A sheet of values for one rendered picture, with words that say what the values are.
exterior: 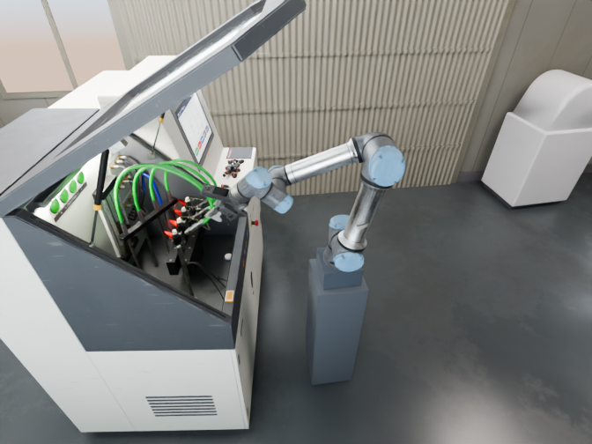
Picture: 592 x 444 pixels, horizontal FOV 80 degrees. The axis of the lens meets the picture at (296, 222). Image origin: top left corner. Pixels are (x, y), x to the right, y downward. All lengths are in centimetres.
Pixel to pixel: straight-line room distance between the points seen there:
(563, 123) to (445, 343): 219
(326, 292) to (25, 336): 118
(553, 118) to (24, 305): 373
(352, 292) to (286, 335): 92
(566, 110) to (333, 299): 275
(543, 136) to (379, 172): 270
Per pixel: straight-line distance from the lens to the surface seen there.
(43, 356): 178
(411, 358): 250
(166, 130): 172
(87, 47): 335
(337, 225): 147
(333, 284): 164
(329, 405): 225
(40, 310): 153
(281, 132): 335
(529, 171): 387
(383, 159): 116
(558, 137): 385
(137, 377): 177
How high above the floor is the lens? 204
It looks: 38 degrees down
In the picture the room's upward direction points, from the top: straight up
